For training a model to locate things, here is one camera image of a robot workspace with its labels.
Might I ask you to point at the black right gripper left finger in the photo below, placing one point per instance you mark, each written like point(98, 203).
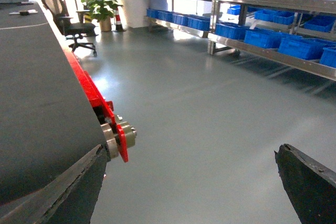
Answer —
point(70, 198)

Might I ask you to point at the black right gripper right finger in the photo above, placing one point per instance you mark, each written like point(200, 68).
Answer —
point(310, 186)

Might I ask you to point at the stainless steel shelf rack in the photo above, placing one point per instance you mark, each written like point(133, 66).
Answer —
point(218, 43)

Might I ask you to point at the blue plastic bin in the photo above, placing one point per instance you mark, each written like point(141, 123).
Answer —
point(304, 48)
point(264, 38)
point(231, 30)

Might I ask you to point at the far stainless shelf rack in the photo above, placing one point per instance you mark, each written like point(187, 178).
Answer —
point(181, 15)

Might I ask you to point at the dark conveyor belt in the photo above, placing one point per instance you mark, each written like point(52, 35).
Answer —
point(47, 122)

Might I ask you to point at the black office chair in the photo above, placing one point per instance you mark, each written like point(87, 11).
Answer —
point(63, 22)

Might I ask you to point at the distant red white cone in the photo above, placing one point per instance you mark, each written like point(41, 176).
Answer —
point(118, 23)

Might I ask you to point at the white flat tray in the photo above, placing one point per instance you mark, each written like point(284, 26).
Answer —
point(24, 12)

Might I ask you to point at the red steel conveyor frame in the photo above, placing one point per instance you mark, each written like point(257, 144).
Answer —
point(103, 109)

